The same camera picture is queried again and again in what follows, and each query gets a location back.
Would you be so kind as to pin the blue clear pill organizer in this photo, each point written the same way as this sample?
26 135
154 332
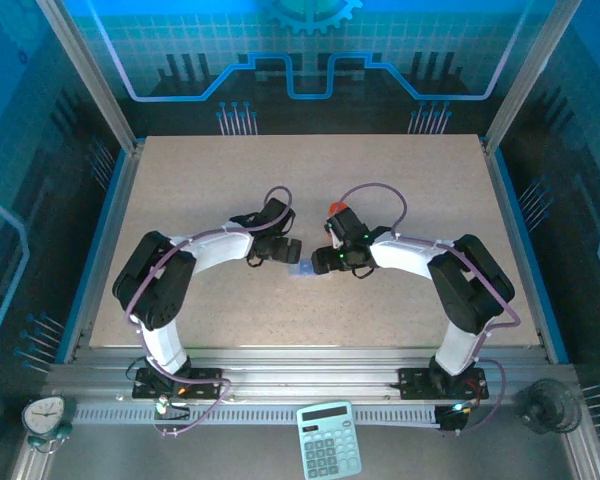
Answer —
302 270

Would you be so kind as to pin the small black desk fan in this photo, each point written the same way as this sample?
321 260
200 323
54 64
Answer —
547 405

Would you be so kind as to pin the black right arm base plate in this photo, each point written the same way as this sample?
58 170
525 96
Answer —
415 384

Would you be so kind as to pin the aluminium table side rail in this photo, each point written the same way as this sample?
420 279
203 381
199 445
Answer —
121 200
505 200

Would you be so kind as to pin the small circuit board with LED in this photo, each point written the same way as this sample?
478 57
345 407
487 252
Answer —
167 407

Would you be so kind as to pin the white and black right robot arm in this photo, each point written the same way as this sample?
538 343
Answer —
405 257

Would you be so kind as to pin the orange pill bottle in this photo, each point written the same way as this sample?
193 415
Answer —
337 210

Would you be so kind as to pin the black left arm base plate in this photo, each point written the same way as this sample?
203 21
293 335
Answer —
205 387

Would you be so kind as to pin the green alarm clock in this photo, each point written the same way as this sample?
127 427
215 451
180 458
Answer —
42 414

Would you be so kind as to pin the mint green calculator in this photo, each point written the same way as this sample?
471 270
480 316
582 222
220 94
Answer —
330 445

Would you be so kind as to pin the aluminium frame post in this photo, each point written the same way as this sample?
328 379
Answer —
530 75
87 75

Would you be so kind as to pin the right wrist camera, white mount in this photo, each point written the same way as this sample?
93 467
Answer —
335 240

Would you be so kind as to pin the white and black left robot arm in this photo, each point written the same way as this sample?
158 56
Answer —
220 252

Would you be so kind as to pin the aluminium mounting beam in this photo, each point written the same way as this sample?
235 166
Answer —
305 375

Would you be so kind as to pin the black controller box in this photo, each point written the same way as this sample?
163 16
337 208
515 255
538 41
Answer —
452 419

